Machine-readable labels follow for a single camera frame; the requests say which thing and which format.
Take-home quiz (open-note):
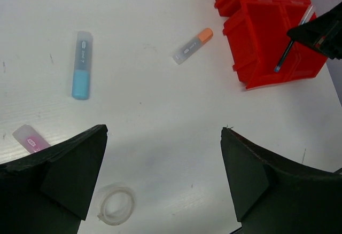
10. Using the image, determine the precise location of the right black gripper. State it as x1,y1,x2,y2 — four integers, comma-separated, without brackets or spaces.
287,3,341,60

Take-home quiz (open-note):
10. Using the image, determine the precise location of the red compartment bin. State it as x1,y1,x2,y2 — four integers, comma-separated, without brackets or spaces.
214,0,327,89

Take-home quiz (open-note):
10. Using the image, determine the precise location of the orange grey highlighter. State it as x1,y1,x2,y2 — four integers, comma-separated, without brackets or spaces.
172,28,213,65

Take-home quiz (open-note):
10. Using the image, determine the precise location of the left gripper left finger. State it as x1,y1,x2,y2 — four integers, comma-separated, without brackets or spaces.
1,124,108,234

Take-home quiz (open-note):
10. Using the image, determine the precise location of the pink purple highlighter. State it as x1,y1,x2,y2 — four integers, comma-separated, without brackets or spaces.
12,124,51,153

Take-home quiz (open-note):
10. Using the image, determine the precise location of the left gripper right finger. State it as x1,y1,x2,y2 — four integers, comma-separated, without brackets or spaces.
221,127,341,233

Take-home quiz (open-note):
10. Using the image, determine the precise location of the blue pen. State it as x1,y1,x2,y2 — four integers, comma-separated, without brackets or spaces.
274,40,294,73

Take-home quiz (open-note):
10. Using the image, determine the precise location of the small clear tape roll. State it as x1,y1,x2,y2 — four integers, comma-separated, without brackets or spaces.
96,183,136,226

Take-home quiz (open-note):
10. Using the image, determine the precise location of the clear pen cap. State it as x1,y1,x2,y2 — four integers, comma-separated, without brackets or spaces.
299,5,316,25

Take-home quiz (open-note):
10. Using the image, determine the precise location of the blue highlighter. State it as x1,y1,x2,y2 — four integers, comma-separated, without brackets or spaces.
72,31,93,100

